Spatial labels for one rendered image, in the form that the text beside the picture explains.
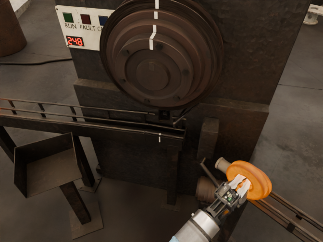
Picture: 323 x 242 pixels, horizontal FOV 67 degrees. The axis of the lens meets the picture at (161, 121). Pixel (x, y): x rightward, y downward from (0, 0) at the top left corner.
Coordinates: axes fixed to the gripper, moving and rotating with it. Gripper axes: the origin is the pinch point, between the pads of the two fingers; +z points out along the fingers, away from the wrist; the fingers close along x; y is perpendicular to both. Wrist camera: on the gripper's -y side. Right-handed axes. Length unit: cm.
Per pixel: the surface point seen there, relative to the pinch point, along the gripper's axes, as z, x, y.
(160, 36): 6, 40, 41
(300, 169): 69, -6, -107
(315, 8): 341, 117, -167
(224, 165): 3.8, 13.5, -16.8
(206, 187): -6.6, 16.3, -30.9
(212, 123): 13.8, 28.6, -8.5
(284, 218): 1.6, -16.6, -16.0
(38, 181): -63, 70, -8
